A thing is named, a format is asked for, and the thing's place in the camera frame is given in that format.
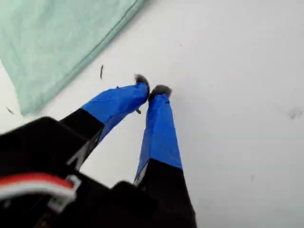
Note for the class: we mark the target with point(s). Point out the mint green t-shirt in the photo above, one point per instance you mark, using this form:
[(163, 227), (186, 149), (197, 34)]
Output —
[(59, 42)]

